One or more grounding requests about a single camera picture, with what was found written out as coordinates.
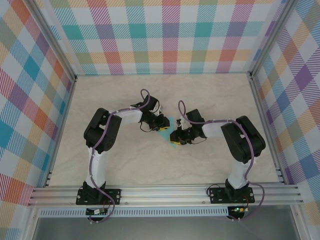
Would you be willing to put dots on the teal paper sheet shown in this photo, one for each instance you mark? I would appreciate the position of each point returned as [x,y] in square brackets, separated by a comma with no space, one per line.
[167,137]

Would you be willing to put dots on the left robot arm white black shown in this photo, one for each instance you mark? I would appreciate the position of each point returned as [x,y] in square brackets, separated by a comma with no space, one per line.
[101,130]

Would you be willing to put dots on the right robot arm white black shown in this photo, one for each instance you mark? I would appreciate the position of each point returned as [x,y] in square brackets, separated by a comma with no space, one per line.
[243,142]

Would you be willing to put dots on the grey metal panel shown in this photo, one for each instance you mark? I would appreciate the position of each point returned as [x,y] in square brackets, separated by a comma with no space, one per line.
[162,228]

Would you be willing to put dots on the small circuit board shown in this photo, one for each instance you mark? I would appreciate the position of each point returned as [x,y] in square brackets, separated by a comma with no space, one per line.
[93,212]
[238,209]

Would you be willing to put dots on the long aluminium mounting rail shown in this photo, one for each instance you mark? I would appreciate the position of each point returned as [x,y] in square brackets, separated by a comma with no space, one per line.
[162,195]

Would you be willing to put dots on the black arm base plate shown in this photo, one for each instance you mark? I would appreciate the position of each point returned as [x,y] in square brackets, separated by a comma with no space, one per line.
[116,193]
[216,196]

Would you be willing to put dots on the aluminium side rail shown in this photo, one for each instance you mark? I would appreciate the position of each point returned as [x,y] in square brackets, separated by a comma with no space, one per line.
[260,105]
[67,105]

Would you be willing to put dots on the aluminium frame post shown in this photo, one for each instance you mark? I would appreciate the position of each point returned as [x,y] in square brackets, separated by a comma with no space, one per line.
[271,37]
[51,35]

